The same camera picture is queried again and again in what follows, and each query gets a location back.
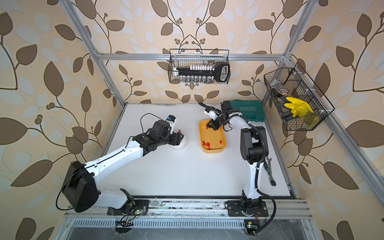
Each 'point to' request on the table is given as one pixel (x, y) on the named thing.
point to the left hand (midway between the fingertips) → (177, 132)
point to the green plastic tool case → (252, 110)
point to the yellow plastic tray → (212, 141)
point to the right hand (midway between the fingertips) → (209, 124)
